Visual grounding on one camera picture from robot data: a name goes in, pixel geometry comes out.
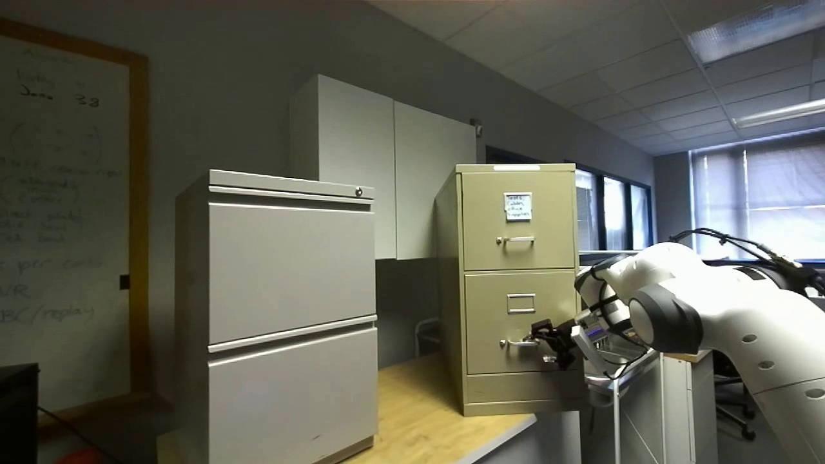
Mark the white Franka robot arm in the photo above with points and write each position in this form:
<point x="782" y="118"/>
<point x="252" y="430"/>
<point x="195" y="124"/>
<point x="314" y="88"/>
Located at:
<point x="738" y="319"/>

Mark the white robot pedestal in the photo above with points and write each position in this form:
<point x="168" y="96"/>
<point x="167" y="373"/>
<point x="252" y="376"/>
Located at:
<point x="688" y="414"/>

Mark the wood framed whiteboard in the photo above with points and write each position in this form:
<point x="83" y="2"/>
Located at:
<point x="60" y="215"/>

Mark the metal pedestal rail frame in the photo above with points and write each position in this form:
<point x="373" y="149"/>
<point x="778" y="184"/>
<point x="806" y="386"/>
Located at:
<point x="616" y="422"/>

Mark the rectangular ceiling light panel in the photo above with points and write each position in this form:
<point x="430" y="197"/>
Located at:
<point x="756" y="30"/>

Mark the grey cabinet drawer front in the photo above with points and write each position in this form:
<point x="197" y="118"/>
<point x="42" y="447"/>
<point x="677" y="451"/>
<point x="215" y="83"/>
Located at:
<point x="292" y="404"/>
<point x="292" y="266"/>

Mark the white paper label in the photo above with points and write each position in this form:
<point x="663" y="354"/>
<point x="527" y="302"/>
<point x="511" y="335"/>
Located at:
<point x="516" y="207"/>

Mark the dark interior window row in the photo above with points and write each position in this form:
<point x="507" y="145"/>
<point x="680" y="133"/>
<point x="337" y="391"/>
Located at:
<point x="616" y="210"/>

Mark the long fluorescent ceiling light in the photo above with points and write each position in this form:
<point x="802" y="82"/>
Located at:
<point x="782" y="112"/>

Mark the window with blinds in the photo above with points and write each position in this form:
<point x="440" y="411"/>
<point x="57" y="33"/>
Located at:
<point x="765" y="197"/>

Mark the beige metal filing cabinet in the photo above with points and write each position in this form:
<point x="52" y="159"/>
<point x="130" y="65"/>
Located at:
<point x="448" y="260"/>

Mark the small black whiteboard clip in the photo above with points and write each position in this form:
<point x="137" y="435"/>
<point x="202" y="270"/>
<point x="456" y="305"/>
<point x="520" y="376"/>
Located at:
<point x="124" y="282"/>

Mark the grey lateral filing cabinet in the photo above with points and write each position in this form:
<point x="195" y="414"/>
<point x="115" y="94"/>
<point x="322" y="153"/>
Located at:
<point x="191" y="326"/>

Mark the beige drawer with paper label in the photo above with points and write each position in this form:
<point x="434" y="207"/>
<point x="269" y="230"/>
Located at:
<point x="550" y="246"/>

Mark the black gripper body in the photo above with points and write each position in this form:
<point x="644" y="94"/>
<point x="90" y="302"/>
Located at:
<point x="574" y="344"/>

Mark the red object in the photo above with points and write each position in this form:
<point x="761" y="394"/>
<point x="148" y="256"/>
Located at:
<point x="78" y="454"/>

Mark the white wall cabinet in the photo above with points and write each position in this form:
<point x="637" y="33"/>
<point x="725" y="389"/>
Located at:
<point x="363" y="164"/>

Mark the round silver cabinet lock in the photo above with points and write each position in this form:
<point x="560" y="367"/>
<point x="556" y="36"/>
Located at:
<point x="359" y="191"/>

